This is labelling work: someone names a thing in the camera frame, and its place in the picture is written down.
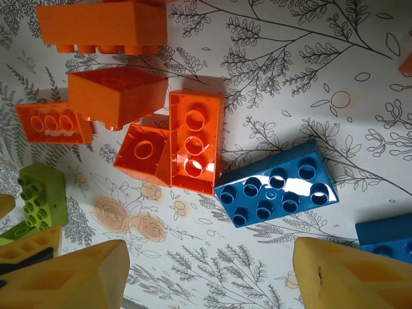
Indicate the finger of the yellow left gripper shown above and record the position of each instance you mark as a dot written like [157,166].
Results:
[5,206]
[35,248]

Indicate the orange 2x2 Lego brick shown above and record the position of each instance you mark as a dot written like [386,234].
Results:
[128,161]

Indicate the blue 2x4 Lego brick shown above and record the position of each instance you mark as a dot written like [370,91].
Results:
[277,196]

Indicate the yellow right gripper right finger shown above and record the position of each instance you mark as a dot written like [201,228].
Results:
[354,283]

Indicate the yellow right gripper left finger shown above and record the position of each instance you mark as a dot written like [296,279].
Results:
[64,283]

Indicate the lime green Lego brick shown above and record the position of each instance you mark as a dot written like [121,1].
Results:
[48,193]

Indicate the floral patterned tablecloth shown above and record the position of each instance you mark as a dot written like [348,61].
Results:
[257,96]

